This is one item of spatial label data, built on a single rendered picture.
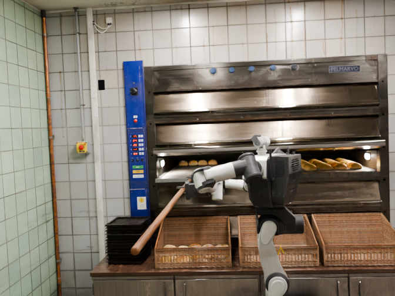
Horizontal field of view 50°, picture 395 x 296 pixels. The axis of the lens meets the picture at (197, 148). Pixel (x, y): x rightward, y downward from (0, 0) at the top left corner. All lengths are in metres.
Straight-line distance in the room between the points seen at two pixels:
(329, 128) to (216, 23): 1.24
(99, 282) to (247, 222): 1.22
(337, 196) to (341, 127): 0.55
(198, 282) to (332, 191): 1.31
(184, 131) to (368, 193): 1.56
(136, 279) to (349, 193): 1.79
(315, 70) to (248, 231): 1.40
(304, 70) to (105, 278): 2.20
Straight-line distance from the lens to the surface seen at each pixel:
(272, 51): 3.51
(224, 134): 3.44
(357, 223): 3.62
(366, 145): 3.46
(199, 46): 3.52
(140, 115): 3.49
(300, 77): 3.53
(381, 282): 3.27
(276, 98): 3.47
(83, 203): 3.72
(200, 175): 2.37
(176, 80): 3.51
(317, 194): 3.56
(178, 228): 3.52
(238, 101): 3.45
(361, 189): 3.65
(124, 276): 3.19
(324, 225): 3.57
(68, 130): 3.70
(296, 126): 3.50
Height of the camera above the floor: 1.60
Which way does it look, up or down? 3 degrees down
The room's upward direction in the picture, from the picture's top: 2 degrees counter-clockwise
